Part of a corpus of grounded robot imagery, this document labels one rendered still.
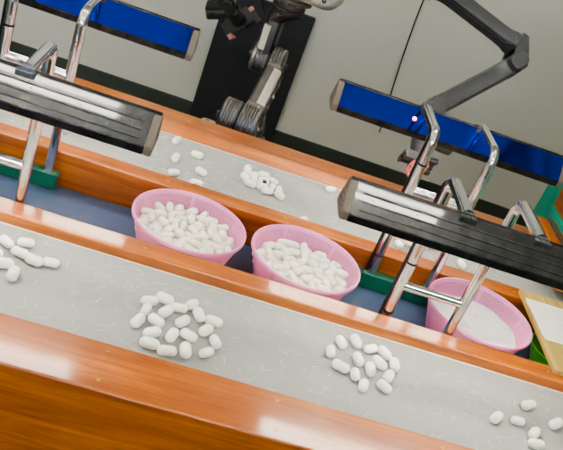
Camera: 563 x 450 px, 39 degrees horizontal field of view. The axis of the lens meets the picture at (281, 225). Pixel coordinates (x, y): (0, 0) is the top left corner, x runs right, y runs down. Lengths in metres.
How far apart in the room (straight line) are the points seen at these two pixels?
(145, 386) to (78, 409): 0.11
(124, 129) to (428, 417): 0.79
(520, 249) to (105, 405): 0.79
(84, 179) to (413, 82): 2.55
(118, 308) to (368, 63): 2.85
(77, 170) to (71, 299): 0.52
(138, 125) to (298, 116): 2.88
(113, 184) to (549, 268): 1.02
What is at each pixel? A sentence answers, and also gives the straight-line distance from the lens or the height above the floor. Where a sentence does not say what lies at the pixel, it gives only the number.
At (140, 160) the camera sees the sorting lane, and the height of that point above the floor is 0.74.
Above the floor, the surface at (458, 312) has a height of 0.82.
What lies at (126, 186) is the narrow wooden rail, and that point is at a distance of 1.96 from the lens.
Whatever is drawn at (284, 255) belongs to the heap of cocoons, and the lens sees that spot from 1.87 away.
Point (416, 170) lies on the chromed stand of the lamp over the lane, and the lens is 1.89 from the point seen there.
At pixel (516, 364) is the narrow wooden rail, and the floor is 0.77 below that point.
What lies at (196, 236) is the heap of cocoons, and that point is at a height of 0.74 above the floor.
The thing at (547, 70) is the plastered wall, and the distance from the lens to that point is 4.34.
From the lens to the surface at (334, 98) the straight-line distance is 1.95.
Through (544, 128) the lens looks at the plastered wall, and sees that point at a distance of 4.45.
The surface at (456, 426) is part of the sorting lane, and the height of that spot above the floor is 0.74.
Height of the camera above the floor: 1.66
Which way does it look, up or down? 27 degrees down
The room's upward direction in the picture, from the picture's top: 22 degrees clockwise
